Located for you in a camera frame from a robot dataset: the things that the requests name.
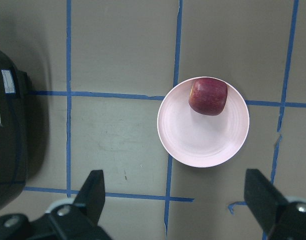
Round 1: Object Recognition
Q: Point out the black rice cooker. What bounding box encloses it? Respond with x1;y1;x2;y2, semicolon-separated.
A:
0;50;29;210

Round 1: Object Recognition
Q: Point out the pink plate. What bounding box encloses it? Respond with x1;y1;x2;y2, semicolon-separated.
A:
156;78;250;168

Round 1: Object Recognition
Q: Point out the red apple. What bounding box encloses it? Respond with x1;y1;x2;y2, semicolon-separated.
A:
188;77;228;116

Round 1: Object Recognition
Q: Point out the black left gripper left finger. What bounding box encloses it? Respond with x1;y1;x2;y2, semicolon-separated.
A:
49;170;105;240

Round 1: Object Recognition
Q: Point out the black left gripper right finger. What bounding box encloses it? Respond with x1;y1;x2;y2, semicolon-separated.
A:
244;168;306;240

